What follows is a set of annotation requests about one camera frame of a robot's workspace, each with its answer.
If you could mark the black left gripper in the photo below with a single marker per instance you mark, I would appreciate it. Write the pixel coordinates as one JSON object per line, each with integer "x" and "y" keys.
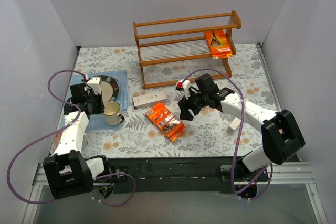
{"x": 94, "y": 106}

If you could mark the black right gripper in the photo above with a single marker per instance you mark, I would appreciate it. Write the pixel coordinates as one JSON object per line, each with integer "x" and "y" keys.
{"x": 191, "y": 102}

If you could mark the orange Gillette Styler razor box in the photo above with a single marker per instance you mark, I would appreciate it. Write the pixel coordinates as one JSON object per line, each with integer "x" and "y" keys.
{"x": 171, "y": 126}

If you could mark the brown wooden three-tier shelf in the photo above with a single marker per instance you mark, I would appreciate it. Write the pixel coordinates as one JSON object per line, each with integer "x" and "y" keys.
{"x": 177, "y": 50}

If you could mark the orange Gillette Fusion razor box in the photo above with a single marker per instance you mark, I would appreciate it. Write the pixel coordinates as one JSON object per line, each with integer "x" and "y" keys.
{"x": 218, "y": 44}

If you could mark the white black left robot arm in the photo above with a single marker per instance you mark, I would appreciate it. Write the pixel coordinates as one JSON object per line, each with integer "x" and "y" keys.
{"x": 68, "y": 172}

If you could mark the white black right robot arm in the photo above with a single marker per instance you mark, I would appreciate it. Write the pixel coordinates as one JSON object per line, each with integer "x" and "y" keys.
{"x": 281, "y": 136}

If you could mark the floral paper table mat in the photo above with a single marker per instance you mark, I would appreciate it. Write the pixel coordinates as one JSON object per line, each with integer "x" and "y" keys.
{"x": 147, "y": 123}

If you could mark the blue checkered cloth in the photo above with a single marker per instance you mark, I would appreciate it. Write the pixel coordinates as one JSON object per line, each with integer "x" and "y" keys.
{"x": 76, "y": 121}

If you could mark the cream enamel mug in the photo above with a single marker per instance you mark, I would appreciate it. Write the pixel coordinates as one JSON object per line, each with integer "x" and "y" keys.
{"x": 112, "y": 113}

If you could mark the black rimmed cream plate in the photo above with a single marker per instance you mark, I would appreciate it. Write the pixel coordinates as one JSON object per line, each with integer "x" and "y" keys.
{"x": 109, "y": 88}

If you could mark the white Harry's box left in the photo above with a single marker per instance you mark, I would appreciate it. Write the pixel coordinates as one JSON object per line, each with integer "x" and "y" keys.
{"x": 150, "y": 99}

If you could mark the red patterned bowl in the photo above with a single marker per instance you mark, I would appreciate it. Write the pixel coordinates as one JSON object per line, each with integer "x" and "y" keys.
{"x": 56, "y": 139}

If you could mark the white Harry's razor box right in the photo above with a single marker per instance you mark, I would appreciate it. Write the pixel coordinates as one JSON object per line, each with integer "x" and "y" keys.
{"x": 233, "y": 126}

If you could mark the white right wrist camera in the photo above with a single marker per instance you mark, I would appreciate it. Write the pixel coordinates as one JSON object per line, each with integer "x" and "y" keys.
{"x": 183, "y": 86}

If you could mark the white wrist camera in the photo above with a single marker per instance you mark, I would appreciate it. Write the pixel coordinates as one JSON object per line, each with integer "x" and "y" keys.
{"x": 93, "y": 85}
{"x": 183, "y": 86}

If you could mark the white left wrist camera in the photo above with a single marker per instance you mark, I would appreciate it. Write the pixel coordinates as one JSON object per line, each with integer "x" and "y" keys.
{"x": 93, "y": 85}

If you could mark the aluminium rail frame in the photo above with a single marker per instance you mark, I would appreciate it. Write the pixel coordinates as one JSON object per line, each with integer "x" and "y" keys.
{"x": 294, "y": 189}

